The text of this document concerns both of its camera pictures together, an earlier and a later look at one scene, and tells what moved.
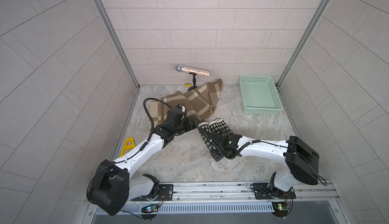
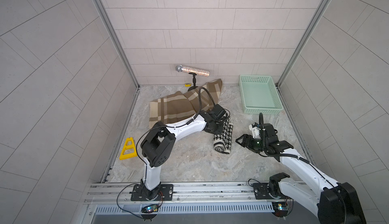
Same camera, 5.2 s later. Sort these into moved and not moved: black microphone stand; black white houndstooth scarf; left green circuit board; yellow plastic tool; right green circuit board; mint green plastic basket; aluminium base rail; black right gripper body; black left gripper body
Moved: black right gripper body; black white houndstooth scarf; black left gripper body
Not moved: aluminium base rail; right green circuit board; black microphone stand; mint green plastic basket; left green circuit board; yellow plastic tool
